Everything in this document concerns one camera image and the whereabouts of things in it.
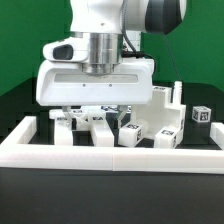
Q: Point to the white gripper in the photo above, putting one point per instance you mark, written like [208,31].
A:
[64,84]

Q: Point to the white chair back part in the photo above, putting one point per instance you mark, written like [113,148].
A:
[93,122]

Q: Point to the white chair seat part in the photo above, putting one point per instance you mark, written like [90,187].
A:
[165,110]

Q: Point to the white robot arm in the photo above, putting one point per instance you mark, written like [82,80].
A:
[91,67]

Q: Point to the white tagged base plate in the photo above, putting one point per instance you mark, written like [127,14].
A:
[108,109]

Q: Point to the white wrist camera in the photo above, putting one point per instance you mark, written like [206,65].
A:
[67,50]

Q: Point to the white U-shaped fence frame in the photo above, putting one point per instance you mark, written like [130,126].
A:
[17,151]

